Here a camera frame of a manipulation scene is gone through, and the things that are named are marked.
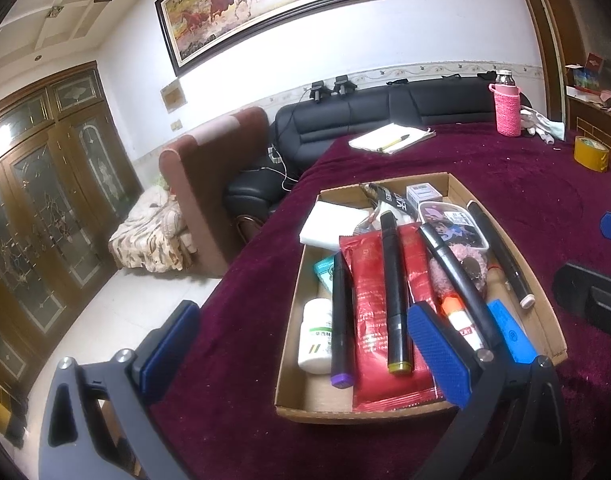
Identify yellow tape roll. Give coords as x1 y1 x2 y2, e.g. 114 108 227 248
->
574 136 610 173

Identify wooden cabinet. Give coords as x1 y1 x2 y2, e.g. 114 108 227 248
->
565 90 611 171

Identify wooden wardrobe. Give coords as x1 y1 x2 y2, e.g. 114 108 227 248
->
0 60 144 396

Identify red snack packet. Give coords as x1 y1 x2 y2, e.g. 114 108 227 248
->
339 222 446 413

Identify pink fluffy scrunchie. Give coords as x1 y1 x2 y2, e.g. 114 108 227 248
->
428 242 490 306

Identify clear plastic case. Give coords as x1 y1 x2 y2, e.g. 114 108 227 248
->
418 201 490 253

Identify yellow-capped black marker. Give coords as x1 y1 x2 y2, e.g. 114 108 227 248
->
379 211 413 375

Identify blue utility knife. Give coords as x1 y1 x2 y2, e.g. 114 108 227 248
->
487 299 539 363

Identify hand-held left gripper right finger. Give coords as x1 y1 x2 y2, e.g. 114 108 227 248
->
408 302 571 480

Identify pink knitted bottle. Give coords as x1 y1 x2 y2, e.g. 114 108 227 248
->
489 69 531 137

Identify white medicine bottle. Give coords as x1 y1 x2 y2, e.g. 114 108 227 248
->
298 298 333 375

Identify white notebook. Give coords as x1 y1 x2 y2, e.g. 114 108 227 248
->
349 123 436 156

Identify light blue tissue pack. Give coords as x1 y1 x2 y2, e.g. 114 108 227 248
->
313 255 339 293

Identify yellow pen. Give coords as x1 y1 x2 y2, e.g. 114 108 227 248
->
376 135 411 152

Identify beige wall panel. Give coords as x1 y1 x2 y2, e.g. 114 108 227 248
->
162 80 186 113

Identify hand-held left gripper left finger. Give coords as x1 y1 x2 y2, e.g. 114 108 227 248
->
38 300 201 480

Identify framed horse painting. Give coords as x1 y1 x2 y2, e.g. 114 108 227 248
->
154 0 386 77

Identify purple-capped black marker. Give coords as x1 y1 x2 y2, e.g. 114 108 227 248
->
330 252 355 388

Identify maroon tablecloth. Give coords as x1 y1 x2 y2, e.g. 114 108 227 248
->
150 122 611 480

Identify white gloves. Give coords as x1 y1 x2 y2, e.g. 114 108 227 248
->
519 108 569 147

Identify wooden door frame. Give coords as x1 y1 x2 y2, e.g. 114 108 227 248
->
510 0 571 126

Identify black leather sofa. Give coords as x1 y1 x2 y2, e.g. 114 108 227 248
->
223 76 533 226

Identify small white box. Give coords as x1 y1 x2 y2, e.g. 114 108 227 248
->
405 182 443 206

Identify white napkin pack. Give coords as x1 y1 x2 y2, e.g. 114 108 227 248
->
300 200 369 253

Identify black marker white cap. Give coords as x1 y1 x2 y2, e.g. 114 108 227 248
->
466 201 536 310

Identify plain black marker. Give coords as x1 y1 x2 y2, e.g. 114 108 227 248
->
419 222 506 351

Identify black packet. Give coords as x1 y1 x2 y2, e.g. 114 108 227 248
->
360 182 416 221

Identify floral blanket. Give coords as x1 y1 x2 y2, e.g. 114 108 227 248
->
109 180 191 273

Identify orange-capped glue stick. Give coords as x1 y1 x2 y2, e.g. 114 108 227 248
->
441 296 489 358

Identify brown armchair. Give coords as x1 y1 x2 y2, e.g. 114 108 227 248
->
159 106 271 278

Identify white cable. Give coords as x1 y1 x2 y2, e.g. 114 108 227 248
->
268 145 301 191

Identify cardboard box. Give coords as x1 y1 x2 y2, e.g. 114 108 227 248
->
274 172 569 426

